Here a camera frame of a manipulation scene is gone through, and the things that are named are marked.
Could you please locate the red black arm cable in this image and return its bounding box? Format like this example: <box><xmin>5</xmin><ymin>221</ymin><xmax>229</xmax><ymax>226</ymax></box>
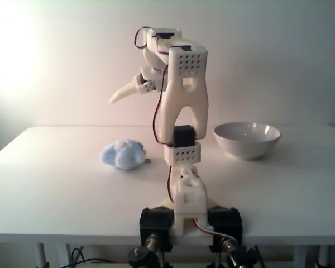
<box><xmin>152</xmin><ymin>64</ymin><xmax>175</xmax><ymax>202</ymax></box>

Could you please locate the red black wrist cable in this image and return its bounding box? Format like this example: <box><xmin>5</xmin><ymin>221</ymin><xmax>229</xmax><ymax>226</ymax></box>
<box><xmin>134</xmin><ymin>27</ymin><xmax>157</xmax><ymax>51</ymax></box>

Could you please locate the sky blue plush doll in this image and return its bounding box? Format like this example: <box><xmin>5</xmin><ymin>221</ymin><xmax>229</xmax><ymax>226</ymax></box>
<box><xmin>99</xmin><ymin>138</ymin><xmax>152</xmax><ymax>170</ymax></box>

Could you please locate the black table clamp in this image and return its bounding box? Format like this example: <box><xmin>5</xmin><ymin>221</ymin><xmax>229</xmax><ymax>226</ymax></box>
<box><xmin>208</xmin><ymin>205</ymin><xmax>243</xmax><ymax>268</ymax></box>
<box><xmin>139</xmin><ymin>206</ymin><xmax>175</xmax><ymax>268</ymax></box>

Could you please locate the white red base cable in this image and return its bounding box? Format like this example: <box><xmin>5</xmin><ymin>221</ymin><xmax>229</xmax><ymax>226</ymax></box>
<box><xmin>192</xmin><ymin>217</ymin><xmax>238</xmax><ymax>243</ymax></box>

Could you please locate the white table leg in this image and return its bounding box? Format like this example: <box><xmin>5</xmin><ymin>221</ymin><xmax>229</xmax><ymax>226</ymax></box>
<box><xmin>36</xmin><ymin>242</ymin><xmax>47</xmax><ymax>268</ymax></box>
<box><xmin>319</xmin><ymin>245</ymin><xmax>331</xmax><ymax>268</ymax></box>
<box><xmin>293</xmin><ymin>245</ymin><xmax>305</xmax><ymax>268</ymax></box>
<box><xmin>57</xmin><ymin>244</ymin><xmax>70</xmax><ymax>268</ymax></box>

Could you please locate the black floor cable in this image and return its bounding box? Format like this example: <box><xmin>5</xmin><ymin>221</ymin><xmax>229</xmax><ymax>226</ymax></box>
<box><xmin>68</xmin><ymin>247</ymin><xmax>129</xmax><ymax>267</ymax></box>

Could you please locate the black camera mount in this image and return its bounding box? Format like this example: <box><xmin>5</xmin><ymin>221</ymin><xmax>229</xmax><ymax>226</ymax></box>
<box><xmin>229</xmin><ymin>245</ymin><xmax>265</xmax><ymax>268</ymax></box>

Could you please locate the white ceramic bowl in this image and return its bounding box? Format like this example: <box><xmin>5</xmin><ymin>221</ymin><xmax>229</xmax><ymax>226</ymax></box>
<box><xmin>213</xmin><ymin>122</ymin><xmax>281</xmax><ymax>161</ymax></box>

